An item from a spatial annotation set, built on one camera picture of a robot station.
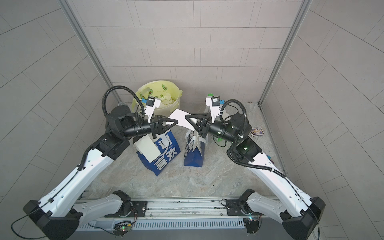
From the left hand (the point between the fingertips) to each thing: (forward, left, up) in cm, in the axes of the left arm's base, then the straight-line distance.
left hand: (178, 124), depth 57 cm
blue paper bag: (+4, +9, -25) cm, 27 cm away
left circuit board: (-30, +26, -38) cm, 55 cm away
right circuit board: (-29, -33, -39) cm, 59 cm away
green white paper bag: (+15, -21, -36) cm, 45 cm away
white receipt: (+1, +18, -20) cm, 27 cm away
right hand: (0, -4, +3) cm, 5 cm away
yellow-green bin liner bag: (+39, +18, -15) cm, 46 cm away
